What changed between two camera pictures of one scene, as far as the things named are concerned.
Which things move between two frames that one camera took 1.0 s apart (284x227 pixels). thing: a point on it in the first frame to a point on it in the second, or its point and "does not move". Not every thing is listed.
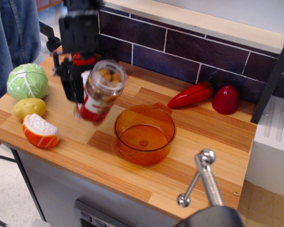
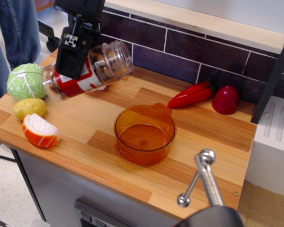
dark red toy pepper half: x=226 y=99 does not move
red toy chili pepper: x=200 y=92 does not move
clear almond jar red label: x=103 y=83 to x=106 y=66
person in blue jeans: x=15 y=40 does not move
